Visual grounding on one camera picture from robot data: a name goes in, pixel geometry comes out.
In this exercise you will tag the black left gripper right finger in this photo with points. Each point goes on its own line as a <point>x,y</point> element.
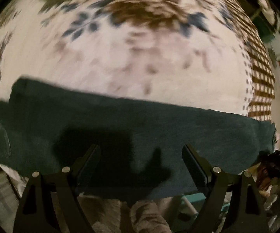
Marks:
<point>246,211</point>

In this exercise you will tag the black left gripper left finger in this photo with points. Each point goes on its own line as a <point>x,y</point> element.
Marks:
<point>50,200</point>

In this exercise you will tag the dark blue denim pant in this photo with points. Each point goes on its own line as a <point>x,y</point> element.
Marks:
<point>121,148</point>

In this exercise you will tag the teal white drying rack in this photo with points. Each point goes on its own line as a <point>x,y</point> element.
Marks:
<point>192,204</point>

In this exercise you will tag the floral checked bed blanket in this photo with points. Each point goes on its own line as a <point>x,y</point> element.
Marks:
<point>196,53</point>

